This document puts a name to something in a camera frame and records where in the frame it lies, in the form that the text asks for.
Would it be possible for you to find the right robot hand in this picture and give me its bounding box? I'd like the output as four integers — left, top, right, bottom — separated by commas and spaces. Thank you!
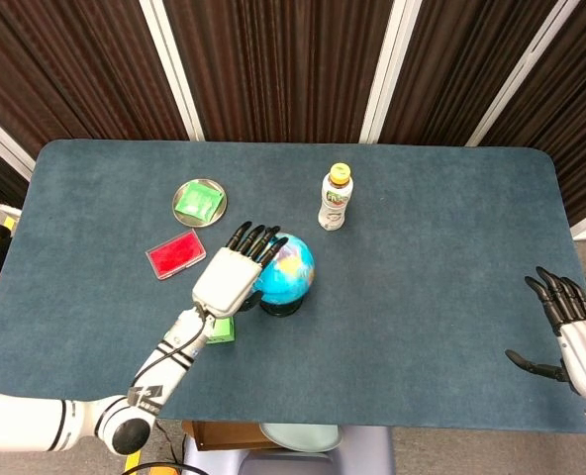
504, 265, 586, 402

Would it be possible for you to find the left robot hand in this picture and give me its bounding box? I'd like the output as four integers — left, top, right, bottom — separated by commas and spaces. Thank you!
191, 221, 290, 319

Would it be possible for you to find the yellow capped drink bottle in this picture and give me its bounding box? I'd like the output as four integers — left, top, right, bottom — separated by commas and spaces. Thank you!
317, 161, 354, 232

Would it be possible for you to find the brown cardboard box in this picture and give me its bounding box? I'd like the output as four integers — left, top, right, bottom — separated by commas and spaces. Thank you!
181, 420, 280, 452

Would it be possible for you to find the red transparent case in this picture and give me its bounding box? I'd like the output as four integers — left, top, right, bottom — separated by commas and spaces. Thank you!
145, 228, 208, 281

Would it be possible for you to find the pale green plate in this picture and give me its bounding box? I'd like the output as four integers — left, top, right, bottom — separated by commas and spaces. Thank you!
258, 423, 344, 454

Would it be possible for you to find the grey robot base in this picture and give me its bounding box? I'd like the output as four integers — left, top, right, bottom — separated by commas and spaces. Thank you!
181, 424, 397, 475

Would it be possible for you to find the green packet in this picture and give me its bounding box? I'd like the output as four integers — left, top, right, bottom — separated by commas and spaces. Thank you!
174, 181, 226, 224

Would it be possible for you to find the round metal plate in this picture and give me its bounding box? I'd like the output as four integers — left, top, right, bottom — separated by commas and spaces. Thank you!
171, 178, 229, 229

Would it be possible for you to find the green cube block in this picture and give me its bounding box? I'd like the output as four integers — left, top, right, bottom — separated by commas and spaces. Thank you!
204, 316, 237, 345

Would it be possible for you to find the small blue globe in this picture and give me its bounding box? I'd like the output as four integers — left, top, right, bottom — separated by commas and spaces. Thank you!
250, 233, 317, 318

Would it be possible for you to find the blue table mat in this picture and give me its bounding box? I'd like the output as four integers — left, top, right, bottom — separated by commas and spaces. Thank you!
0, 139, 586, 434

